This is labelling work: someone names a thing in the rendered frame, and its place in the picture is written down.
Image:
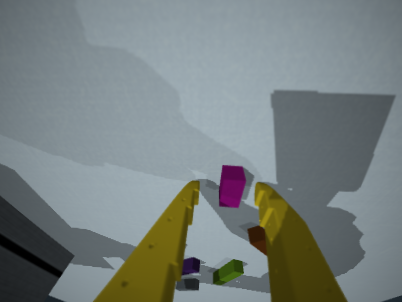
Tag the lime green rod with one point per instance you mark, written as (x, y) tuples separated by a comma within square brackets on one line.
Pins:
[(228, 272)]

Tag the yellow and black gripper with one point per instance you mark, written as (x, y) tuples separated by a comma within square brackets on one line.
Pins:
[(298, 271)]

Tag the dark purple rod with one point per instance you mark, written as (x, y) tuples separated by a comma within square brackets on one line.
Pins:
[(190, 266)]

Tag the dark grey rod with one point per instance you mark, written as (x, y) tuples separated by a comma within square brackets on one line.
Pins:
[(187, 285)]

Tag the magenta rod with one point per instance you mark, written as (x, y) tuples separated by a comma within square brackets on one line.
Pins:
[(232, 184)]

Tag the brown rectangular block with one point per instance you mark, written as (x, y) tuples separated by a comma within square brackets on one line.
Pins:
[(257, 238)]

